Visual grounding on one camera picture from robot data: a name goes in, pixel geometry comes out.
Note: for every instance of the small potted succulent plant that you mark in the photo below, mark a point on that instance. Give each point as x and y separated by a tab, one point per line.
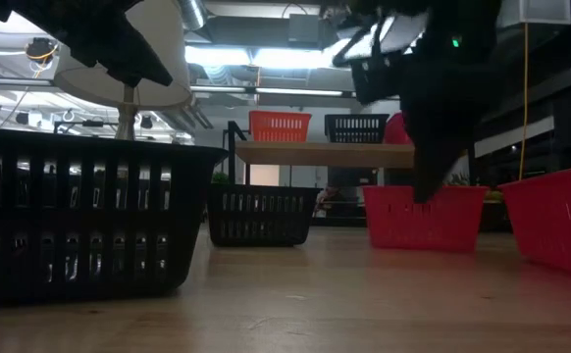
457	180

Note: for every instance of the yellow green background object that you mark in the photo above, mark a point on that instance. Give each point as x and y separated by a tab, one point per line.
494	195

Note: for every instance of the silver ceiling duct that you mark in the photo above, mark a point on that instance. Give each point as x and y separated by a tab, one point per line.
193	12

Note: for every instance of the person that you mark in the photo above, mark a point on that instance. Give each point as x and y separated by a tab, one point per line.
326	200

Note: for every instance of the black plastic slotted basket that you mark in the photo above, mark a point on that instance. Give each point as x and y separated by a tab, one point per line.
261	217
356	116
94	223

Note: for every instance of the green background plant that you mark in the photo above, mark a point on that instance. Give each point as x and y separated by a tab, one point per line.
220	178

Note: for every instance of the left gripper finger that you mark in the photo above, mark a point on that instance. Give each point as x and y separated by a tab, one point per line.
88	51
133	59

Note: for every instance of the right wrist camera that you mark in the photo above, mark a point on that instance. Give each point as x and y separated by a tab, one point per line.
376	83

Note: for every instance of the white shade table lamp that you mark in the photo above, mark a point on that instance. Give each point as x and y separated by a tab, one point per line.
94	93

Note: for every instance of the red plastic slotted basket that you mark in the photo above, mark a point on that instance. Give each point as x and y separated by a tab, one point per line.
560	220
428	233
396	132

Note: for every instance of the bright ceiling light panel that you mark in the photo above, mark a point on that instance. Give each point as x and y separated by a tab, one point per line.
266	58

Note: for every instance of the white hanging panel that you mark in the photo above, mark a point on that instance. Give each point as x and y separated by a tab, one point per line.
535	11

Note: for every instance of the black ceiling spotlight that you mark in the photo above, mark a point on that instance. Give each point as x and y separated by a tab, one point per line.
146	122
22	118

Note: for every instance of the grey ceiling box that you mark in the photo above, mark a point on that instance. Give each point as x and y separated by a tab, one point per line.
304	28

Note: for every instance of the orange plastic slotted basket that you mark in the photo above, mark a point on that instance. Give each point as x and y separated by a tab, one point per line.
266	115

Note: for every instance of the wooden shelf with black legs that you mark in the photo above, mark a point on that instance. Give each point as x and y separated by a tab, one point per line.
315	154

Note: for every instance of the fluorescent tube light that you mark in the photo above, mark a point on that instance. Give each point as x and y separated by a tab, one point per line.
222	89
300	91

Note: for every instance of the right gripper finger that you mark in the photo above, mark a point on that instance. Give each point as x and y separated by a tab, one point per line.
435	157

